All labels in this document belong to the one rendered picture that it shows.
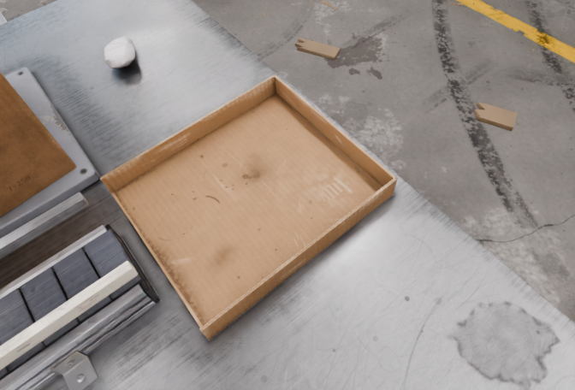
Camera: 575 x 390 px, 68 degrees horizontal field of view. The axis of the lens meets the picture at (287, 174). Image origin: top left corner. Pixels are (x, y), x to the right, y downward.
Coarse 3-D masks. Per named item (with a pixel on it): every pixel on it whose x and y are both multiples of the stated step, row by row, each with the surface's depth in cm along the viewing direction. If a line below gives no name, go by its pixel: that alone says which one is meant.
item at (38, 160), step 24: (0, 72) 46; (0, 96) 48; (0, 120) 49; (24, 120) 51; (0, 144) 51; (24, 144) 53; (48, 144) 56; (0, 168) 53; (24, 168) 55; (48, 168) 58; (72, 168) 61; (0, 192) 55; (24, 192) 57; (0, 216) 57
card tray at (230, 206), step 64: (192, 128) 62; (256, 128) 66; (320, 128) 64; (128, 192) 60; (192, 192) 60; (256, 192) 59; (320, 192) 58; (384, 192) 55; (192, 256) 54; (256, 256) 54
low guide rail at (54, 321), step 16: (112, 272) 45; (128, 272) 45; (96, 288) 44; (112, 288) 45; (64, 304) 43; (80, 304) 43; (48, 320) 42; (64, 320) 43; (16, 336) 42; (32, 336) 42; (48, 336) 43; (0, 352) 41; (16, 352) 42; (0, 368) 42
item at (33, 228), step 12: (60, 204) 44; (72, 204) 44; (84, 204) 45; (48, 216) 44; (60, 216) 44; (24, 228) 43; (36, 228) 43; (48, 228) 44; (0, 240) 42; (12, 240) 42; (24, 240) 43; (0, 252) 42
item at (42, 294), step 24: (96, 240) 51; (72, 264) 49; (96, 264) 49; (120, 264) 49; (24, 288) 48; (48, 288) 48; (72, 288) 48; (120, 288) 47; (0, 312) 47; (24, 312) 47; (48, 312) 46; (96, 312) 46; (0, 336) 45; (24, 360) 44
